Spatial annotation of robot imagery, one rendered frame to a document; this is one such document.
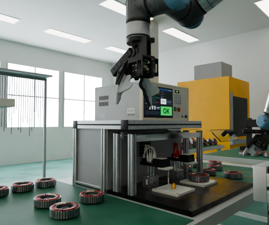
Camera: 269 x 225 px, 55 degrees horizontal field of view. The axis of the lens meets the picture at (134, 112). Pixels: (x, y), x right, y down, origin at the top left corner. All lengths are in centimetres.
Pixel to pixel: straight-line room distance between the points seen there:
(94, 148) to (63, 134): 700
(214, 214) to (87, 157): 70
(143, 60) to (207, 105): 440
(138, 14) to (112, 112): 78
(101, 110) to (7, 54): 642
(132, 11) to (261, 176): 57
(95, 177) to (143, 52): 83
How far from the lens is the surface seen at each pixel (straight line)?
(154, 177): 140
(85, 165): 147
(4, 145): 763
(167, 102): 148
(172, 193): 125
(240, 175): 179
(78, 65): 888
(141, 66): 76
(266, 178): 74
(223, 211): 120
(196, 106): 523
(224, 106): 498
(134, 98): 135
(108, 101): 150
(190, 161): 152
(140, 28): 79
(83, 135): 147
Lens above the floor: 110
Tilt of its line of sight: 2 degrees up
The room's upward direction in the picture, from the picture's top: straight up
